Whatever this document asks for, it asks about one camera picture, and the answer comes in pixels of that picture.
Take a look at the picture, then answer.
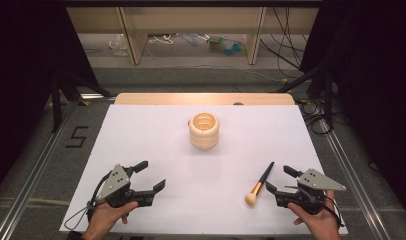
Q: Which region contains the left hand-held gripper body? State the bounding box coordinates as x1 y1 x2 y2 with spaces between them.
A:
95 163 156 209

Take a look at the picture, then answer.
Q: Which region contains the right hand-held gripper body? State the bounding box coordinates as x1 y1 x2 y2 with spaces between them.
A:
274 168 347 216

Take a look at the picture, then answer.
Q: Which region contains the black gold makeup brush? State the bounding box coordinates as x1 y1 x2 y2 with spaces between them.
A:
244 161 276 207

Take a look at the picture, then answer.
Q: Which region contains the beige ribbed cup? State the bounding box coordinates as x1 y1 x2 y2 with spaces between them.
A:
187 112 221 150

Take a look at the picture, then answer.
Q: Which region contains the person's left hand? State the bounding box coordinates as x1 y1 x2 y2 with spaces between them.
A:
82 200 139 240

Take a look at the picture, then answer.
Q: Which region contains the person's right hand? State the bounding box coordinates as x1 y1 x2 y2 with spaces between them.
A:
287 189 343 240

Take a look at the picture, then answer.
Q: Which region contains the white table cover sheet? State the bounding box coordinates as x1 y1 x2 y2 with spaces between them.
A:
58 104 349 236

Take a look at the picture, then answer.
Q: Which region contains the black tripod stand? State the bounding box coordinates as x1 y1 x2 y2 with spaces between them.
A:
50 71 113 134
274 59 339 132

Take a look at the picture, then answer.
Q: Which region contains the black curtain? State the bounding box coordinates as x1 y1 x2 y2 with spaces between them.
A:
0 0 102 198
299 0 406 221

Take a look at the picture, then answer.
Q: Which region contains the clear plastic bag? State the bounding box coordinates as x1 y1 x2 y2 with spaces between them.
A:
107 33 130 57

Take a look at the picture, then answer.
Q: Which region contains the green blue plastic bundle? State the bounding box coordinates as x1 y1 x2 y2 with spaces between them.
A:
206 35 247 57

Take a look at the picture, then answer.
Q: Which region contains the light wooden shelf unit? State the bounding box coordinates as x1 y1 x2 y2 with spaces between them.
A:
66 6 320 66

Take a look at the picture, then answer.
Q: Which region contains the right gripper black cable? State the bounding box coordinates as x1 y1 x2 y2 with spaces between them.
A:
319 194 346 230

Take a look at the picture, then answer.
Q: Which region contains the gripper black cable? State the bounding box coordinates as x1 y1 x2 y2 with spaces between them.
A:
63 170 113 232
319 194 346 230

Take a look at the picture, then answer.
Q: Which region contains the aluminium floor rail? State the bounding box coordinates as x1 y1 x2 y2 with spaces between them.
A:
299 99 397 240
0 93 107 240

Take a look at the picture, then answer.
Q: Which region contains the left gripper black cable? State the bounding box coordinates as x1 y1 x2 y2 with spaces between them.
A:
63 170 113 232

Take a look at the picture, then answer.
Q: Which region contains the black floor cables bundle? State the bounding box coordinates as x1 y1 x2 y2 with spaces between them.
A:
259 7 342 136

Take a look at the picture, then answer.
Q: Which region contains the white coiled cord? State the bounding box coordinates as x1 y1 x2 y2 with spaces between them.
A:
148 33 179 46

